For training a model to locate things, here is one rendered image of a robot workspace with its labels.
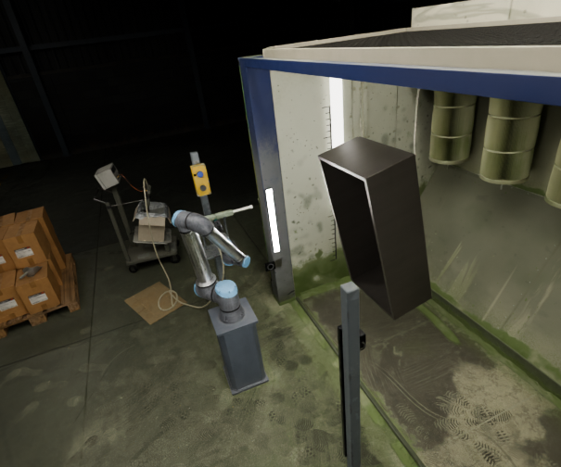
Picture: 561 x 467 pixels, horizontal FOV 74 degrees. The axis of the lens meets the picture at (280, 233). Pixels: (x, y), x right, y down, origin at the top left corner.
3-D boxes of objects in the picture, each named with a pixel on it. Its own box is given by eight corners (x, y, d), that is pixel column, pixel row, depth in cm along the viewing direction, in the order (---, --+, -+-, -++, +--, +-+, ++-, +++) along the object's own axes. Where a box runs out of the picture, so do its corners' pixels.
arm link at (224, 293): (231, 313, 259) (226, 294, 250) (212, 307, 267) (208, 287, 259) (244, 300, 269) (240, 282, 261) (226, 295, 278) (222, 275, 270)
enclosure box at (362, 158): (383, 261, 331) (358, 135, 268) (432, 297, 281) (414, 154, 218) (350, 279, 324) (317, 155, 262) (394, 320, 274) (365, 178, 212)
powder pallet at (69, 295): (7, 283, 470) (2, 273, 463) (75, 261, 501) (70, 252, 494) (-5, 340, 376) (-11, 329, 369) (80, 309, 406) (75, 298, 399)
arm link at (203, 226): (205, 211, 227) (253, 258, 280) (191, 208, 233) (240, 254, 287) (197, 228, 223) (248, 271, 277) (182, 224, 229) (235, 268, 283)
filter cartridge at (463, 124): (474, 164, 339) (488, 67, 298) (463, 179, 316) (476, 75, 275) (434, 160, 361) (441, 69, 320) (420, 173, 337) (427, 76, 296)
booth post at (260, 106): (273, 296, 388) (237, 57, 278) (288, 291, 393) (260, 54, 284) (279, 306, 373) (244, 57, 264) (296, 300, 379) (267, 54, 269)
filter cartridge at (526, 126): (482, 199, 279) (499, 82, 239) (469, 182, 310) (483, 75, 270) (536, 197, 271) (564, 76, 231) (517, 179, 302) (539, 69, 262)
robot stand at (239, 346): (232, 396, 286) (216, 335, 256) (223, 368, 312) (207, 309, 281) (269, 381, 295) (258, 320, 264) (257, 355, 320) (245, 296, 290)
